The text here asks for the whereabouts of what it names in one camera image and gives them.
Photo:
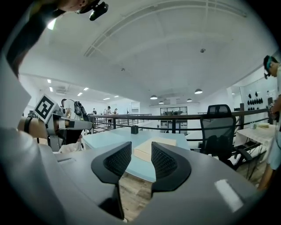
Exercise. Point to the dark metal railing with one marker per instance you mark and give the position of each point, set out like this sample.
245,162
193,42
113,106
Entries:
175,117

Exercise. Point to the black wristband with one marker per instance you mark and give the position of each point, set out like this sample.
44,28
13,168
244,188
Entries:
27,124

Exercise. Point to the black head-worn camera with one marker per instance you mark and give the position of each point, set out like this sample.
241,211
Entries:
98,11

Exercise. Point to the black side table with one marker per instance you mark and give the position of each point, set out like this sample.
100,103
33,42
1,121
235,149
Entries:
217,131

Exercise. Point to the beige paper envelope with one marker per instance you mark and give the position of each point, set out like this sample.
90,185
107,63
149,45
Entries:
142,151

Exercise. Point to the person's left forearm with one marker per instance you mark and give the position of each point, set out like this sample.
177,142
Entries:
38,129

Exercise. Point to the white cloth covered table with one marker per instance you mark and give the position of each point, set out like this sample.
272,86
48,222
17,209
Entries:
254,134

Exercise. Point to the black pen holder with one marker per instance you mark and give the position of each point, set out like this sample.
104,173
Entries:
134,130

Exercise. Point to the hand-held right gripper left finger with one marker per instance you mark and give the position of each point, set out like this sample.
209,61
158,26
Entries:
112,163

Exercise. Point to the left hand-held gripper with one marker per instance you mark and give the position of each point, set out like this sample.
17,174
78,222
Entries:
47,109

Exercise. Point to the person's white shirt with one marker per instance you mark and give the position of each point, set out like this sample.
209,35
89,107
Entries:
13,99

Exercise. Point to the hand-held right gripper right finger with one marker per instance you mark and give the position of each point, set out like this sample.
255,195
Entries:
171,167

